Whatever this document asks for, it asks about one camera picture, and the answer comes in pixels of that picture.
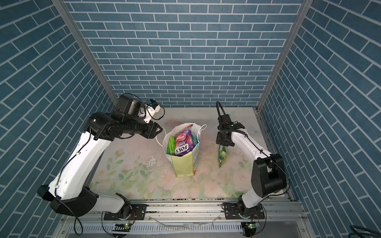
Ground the green yellow lemon candy bag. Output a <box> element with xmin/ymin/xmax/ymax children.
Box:
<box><xmin>218</xmin><ymin>145</ymin><xmax>227</xmax><ymax>168</ymax></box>

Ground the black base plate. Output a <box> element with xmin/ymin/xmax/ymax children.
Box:
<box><xmin>221</xmin><ymin>202</ymin><xmax>265</xmax><ymax>220</ymax></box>
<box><xmin>103</xmin><ymin>204</ymin><xmax>147</xmax><ymax>221</ymax></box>

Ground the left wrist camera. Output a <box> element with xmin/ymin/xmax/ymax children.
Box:
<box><xmin>144</xmin><ymin>99</ymin><xmax>161</xmax><ymax>124</ymax></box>

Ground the bright green snack packet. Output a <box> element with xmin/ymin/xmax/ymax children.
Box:
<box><xmin>166</xmin><ymin>136</ymin><xmax>176</xmax><ymax>155</ymax></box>

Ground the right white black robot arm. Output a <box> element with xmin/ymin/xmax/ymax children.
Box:
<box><xmin>216</xmin><ymin>114</ymin><xmax>288</xmax><ymax>217</ymax></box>

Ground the aluminium mounting rail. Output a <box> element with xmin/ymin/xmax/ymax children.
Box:
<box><xmin>53</xmin><ymin>198</ymin><xmax>314</xmax><ymax>238</ymax></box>

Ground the floral table mat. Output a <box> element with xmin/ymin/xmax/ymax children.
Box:
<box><xmin>90</xmin><ymin>108</ymin><xmax>253</xmax><ymax>200</ymax></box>

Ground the purple Fox's candy bag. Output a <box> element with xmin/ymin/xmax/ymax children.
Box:
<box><xmin>174</xmin><ymin>125</ymin><xmax>195</xmax><ymax>157</ymax></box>

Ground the right black corrugated cable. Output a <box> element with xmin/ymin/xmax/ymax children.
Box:
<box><xmin>215</xmin><ymin>101</ymin><xmax>227</xmax><ymax>126</ymax></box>

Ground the white green paper bag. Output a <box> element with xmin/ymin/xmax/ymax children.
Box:
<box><xmin>158</xmin><ymin>123</ymin><xmax>207</xmax><ymax>178</ymax></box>

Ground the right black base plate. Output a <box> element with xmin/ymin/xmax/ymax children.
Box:
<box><xmin>221</xmin><ymin>202</ymin><xmax>265</xmax><ymax>220</ymax></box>

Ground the teal Fox's candy bag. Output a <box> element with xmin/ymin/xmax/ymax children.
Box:
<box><xmin>191</xmin><ymin>131</ymin><xmax>198</xmax><ymax>147</ymax></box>

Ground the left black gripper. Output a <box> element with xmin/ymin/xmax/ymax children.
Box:
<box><xmin>123</xmin><ymin>115</ymin><xmax>165</xmax><ymax>138</ymax></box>

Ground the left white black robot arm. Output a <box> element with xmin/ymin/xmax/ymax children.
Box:
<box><xmin>37</xmin><ymin>93</ymin><xmax>163</xmax><ymax>220</ymax></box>

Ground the black cable bottom right corner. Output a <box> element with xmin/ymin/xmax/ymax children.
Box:
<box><xmin>349</xmin><ymin>225</ymin><xmax>381</xmax><ymax>238</ymax></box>

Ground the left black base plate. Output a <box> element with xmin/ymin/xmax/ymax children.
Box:
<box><xmin>103</xmin><ymin>204</ymin><xmax>147</xmax><ymax>221</ymax></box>

